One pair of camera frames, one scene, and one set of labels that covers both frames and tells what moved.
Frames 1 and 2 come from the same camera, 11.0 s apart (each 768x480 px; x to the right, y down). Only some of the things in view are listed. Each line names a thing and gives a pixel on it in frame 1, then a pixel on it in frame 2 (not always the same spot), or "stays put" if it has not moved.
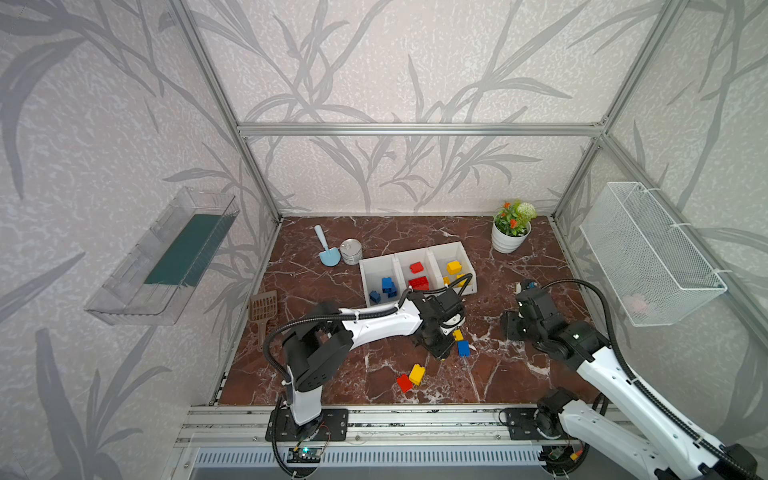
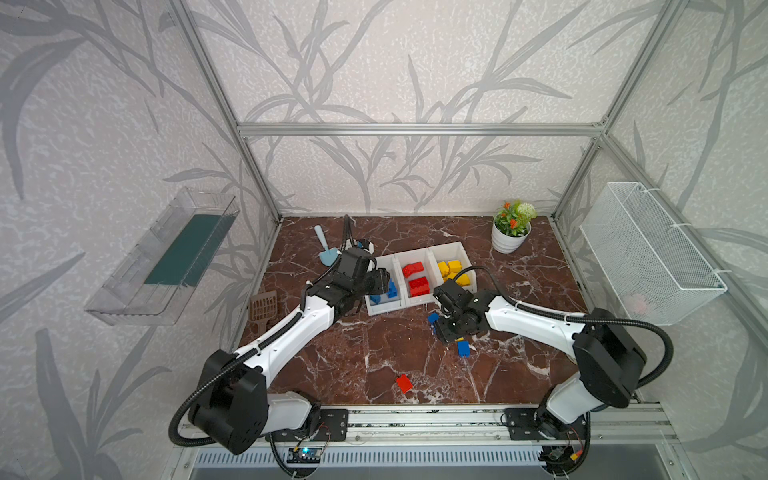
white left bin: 382,280 stays put
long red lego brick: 419,284 stays put
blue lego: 389,287 stays put
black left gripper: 440,342 -> 378,284
